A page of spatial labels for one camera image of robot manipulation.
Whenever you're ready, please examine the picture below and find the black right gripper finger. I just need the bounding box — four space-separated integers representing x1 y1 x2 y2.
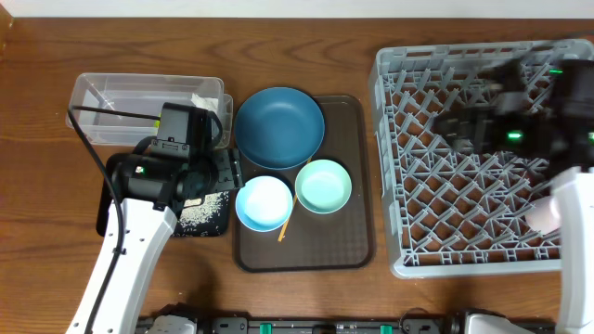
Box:
432 113 477 135
447 136 474 153

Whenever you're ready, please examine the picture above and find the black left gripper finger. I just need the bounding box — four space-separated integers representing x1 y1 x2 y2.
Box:
215 173 245 191
215 148 242 176

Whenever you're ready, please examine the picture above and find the light blue bowl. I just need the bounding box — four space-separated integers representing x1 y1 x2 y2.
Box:
235 175 293 233

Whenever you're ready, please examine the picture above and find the white rice pile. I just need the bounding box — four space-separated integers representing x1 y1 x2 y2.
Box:
174 192 230 238

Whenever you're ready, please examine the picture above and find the white tissue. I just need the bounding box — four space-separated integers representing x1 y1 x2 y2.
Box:
190 94 219 112

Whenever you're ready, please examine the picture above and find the white pink cup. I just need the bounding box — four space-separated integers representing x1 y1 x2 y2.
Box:
525 196 562 235

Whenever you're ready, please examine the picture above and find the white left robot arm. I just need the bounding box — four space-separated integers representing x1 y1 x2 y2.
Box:
68 148 244 333

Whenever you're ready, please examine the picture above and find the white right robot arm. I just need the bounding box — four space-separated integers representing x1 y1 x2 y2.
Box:
433 58 593 333

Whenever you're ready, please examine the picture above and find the grey dishwasher rack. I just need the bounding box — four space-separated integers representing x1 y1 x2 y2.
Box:
369 39 593 278

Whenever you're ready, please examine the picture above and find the black plastic tray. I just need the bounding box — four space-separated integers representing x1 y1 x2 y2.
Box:
95 153 232 238

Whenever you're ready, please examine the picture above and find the dark blue plate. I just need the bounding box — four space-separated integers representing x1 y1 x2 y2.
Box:
235 87 326 170

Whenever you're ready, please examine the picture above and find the orange chopstick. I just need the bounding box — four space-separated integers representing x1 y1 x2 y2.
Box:
278 157 312 243

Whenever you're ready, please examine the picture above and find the clear plastic bin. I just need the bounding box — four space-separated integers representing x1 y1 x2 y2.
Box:
70 73 233 148

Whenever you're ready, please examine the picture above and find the mint green bowl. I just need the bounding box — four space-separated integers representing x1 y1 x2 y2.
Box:
294 160 353 214

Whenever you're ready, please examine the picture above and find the brown serving tray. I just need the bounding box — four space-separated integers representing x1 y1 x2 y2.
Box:
233 96 375 273

